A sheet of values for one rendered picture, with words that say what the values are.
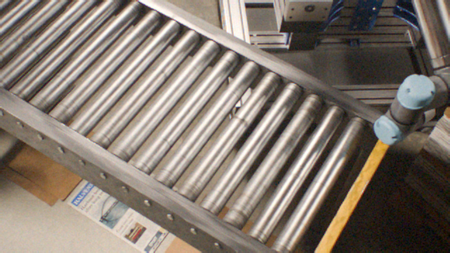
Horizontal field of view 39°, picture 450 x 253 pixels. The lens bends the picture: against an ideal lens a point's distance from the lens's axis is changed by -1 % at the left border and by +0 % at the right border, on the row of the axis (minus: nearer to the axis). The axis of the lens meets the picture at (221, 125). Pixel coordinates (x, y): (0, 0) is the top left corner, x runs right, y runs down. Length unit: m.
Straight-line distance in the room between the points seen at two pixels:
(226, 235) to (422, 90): 0.55
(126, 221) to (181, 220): 0.88
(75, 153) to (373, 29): 1.21
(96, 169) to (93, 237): 0.80
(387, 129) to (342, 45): 1.09
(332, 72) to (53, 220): 1.20
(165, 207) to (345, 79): 1.25
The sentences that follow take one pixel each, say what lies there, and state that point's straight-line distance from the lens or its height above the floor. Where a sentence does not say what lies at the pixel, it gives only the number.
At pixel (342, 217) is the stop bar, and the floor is 0.82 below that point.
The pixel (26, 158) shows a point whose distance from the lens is 2.54.
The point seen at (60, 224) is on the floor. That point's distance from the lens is 2.39.
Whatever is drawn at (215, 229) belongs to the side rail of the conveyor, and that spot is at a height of 0.80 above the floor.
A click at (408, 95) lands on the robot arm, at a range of 1.51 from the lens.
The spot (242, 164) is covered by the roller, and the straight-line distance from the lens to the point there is 1.57.
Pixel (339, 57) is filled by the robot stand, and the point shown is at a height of 0.21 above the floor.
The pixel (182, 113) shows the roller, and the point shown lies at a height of 0.80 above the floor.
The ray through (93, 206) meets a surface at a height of 0.01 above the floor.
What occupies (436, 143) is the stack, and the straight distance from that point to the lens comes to 2.15.
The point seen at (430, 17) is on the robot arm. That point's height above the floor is 1.08.
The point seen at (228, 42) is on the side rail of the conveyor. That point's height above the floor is 0.80.
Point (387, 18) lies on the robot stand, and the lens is 2.32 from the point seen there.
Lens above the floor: 2.14
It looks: 56 degrees down
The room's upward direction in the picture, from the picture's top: 8 degrees clockwise
